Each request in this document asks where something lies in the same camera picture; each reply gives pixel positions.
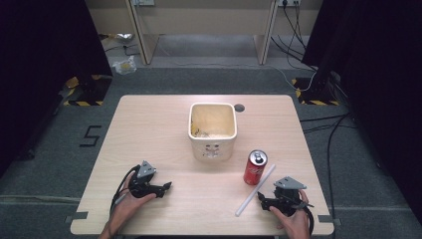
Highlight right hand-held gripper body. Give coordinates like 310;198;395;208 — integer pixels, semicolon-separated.
273;175;315;217

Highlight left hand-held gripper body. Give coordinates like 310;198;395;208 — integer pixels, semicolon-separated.
127;160;164;199

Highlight person's left hand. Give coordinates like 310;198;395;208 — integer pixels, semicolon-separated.
109;180;157;235

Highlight person's right hand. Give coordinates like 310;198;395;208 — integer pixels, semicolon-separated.
269;189;312;239

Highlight white plastic tube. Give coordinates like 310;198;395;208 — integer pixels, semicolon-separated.
234;163;277;218

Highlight red soda can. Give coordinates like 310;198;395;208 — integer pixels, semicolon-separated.
243;149;269;186

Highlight grey tape strip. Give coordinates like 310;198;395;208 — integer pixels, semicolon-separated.
64;211;90;224
317;214;342;227

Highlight cream square bin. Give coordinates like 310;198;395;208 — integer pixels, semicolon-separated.
187;102;239;163

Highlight black tape floor mark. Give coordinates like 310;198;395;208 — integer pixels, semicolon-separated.
79;124;103;148

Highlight yellow-black striped stand base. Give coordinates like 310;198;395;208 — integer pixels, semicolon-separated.
62;74;113;108
291;76;341;107

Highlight clear plastic bag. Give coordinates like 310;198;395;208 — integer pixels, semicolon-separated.
111;55;138;77

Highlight black curtain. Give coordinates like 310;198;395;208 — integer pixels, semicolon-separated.
301;0;422;227
0;0;113;177

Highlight crumpled foil bag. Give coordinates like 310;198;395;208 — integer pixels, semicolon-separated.
99;32;135;46

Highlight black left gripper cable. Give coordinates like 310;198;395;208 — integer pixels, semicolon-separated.
109;164;141;217

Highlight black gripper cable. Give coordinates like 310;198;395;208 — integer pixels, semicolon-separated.
109;164;141;217
306;204;316;237

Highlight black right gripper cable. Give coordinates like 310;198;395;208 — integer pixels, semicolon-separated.
306;204;316;237

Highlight black floor cables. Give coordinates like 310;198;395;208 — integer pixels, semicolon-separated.
299;112;353;239

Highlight thin black floor cable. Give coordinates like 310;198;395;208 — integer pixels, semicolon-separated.
104;43;141;57

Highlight black outlet cables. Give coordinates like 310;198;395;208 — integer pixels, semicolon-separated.
270;3;317;72

